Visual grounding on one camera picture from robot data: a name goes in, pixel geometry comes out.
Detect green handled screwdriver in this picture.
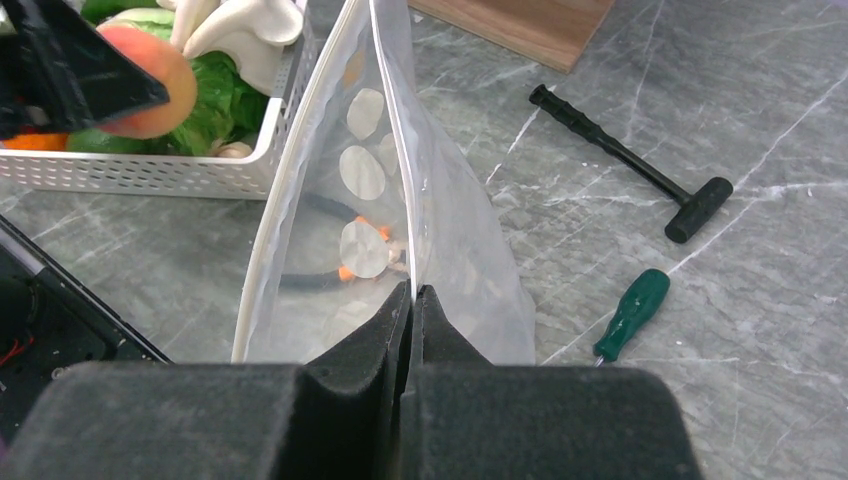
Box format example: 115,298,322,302
593,269,671,367

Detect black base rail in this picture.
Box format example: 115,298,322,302
1,219,169,448

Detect white perforated plastic basket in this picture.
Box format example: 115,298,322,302
1,0,318,200

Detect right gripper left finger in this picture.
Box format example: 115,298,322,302
1,282,412,479

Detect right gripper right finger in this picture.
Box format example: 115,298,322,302
398,286,702,479

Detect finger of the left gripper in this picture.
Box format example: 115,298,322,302
1,0,170,139

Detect red peach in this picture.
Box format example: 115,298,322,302
92,23,199,141

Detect orange fruit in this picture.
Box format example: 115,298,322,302
1,133,69,152

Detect green lettuce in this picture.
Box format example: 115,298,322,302
82,1,268,156

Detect wooden board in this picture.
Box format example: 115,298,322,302
408,0,614,73

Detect clear dotted zip bag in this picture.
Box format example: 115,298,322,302
231,1,535,364

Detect orange handled pliers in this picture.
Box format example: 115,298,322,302
280,192,408,291

